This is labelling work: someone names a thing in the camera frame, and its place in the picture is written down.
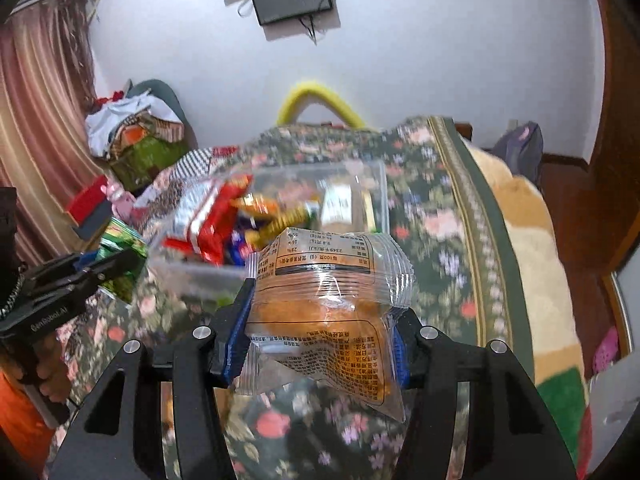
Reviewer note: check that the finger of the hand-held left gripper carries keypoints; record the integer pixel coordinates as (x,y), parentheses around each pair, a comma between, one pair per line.
(70,291)
(120,262)

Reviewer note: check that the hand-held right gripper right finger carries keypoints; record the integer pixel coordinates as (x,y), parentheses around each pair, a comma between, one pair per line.
(400,355)

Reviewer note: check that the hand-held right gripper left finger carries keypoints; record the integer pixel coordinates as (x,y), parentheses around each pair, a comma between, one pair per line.
(236,345)

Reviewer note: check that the green snack packet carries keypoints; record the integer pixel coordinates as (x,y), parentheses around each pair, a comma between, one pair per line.
(120,260)

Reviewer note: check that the clear tan bread packet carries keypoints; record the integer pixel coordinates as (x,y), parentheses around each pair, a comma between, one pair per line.
(320,310)

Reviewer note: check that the red snack packet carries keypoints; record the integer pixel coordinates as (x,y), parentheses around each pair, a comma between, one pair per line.
(205,220)

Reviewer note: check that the blue chips packet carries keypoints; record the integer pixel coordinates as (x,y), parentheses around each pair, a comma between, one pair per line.
(240,247)

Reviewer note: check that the yellow striped snack packet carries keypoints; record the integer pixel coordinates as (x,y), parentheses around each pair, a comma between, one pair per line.
(280,217)

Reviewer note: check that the white label bread packet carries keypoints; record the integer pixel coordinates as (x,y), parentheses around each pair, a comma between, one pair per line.
(345,205)

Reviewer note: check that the clear plastic storage box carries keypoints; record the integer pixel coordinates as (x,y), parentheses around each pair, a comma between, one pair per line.
(370,195)

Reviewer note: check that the person's left forearm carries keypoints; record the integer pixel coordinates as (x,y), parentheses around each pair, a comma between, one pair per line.
(20,420)

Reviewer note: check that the person's left hand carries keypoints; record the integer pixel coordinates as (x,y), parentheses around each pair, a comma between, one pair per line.
(50,370)

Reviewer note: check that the grey box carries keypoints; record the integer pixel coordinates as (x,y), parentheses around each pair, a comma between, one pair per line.
(95,225)

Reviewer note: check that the pink toy figure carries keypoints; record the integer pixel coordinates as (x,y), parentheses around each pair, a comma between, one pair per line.
(120,200)

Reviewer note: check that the red box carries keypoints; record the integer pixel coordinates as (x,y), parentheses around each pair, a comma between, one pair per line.
(87,200)

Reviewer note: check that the green cloth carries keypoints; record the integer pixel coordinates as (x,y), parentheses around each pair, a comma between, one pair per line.
(145,162)

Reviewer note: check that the patchwork quilt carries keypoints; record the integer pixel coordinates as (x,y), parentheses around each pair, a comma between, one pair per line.
(195,162)

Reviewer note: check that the dark floral blanket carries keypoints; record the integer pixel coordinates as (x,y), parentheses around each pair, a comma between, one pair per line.
(435,220)

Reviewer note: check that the pile of clothes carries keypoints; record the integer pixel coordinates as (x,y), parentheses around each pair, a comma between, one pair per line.
(125,120)

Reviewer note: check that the striped brown curtain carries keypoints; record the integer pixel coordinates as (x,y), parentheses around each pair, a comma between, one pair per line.
(45,125)

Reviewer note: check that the teal chair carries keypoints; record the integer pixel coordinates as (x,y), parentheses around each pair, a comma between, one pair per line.
(165,95)

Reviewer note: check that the beige plush blanket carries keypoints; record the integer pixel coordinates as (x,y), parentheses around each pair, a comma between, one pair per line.
(530,240)

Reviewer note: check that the dark backpack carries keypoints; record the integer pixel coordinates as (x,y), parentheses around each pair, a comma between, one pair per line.
(522,152)

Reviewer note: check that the yellow foam arch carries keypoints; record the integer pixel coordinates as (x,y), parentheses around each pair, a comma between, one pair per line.
(312,91)

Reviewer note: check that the wooden wardrobe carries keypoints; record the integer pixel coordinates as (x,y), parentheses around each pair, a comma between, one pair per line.
(617,135)

